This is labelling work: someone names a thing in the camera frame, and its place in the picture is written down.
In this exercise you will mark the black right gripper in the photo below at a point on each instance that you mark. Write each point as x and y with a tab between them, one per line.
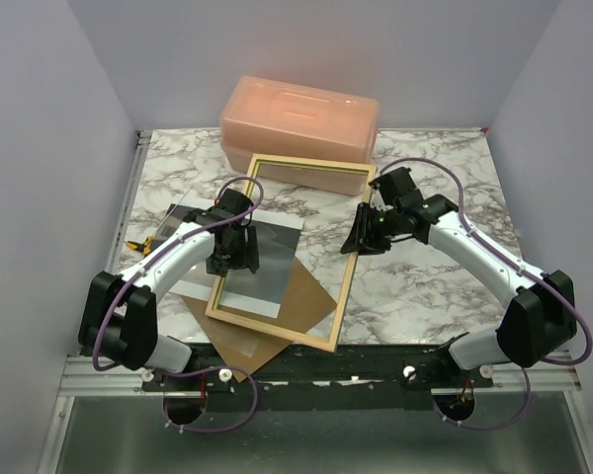
363	235

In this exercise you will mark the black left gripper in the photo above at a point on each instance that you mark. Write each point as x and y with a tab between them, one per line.
246	259

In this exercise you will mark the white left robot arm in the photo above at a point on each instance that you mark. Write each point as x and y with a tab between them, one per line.
119	324

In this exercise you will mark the grey photo print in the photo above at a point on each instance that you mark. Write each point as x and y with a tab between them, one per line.
269	261

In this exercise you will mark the light wooden picture frame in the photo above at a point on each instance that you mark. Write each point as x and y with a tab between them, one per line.
368	172

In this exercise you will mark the orange translucent plastic box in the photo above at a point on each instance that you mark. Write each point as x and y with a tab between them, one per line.
270	117

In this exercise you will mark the brown backing board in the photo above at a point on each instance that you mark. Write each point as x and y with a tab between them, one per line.
305	304

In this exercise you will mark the yellow black clamp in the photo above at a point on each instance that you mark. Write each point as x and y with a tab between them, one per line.
144	248

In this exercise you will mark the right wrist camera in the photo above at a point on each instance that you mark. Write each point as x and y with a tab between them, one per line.
397	189

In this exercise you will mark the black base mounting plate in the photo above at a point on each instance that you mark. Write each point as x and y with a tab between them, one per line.
413	366

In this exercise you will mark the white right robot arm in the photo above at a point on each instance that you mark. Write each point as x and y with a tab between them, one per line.
536	321

